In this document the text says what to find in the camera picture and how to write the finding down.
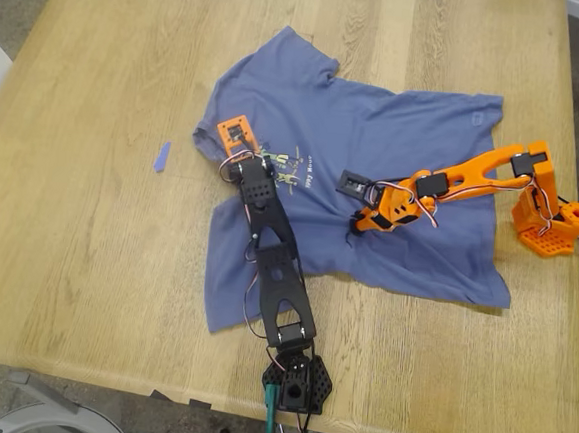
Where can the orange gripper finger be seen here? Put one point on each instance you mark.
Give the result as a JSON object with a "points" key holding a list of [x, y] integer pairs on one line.
{"points": [[359, 227], [364, 215]]}

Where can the blue printed T-shirt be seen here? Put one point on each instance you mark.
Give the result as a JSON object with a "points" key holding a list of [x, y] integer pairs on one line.
{"points": [[336, 130]]}

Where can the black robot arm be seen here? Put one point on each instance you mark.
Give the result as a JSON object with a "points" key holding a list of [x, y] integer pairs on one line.
{"points": [[284, 286]]}

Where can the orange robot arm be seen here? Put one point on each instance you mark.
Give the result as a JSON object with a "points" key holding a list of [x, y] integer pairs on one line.
{"points": [[478, 173]]}

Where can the teal table clamp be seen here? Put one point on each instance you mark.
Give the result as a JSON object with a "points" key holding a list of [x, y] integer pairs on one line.
{"points": [[270, 415]]}

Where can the grey round swivel chair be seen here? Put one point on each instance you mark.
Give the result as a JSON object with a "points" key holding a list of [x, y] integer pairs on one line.
{"points": [[45, 393]]}

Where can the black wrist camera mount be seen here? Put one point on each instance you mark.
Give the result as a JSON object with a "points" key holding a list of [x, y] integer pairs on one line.
{"points": [[353, 184]]}

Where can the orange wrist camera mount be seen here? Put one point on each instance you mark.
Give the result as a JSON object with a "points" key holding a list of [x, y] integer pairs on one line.
{"points": [[235, 134]]}

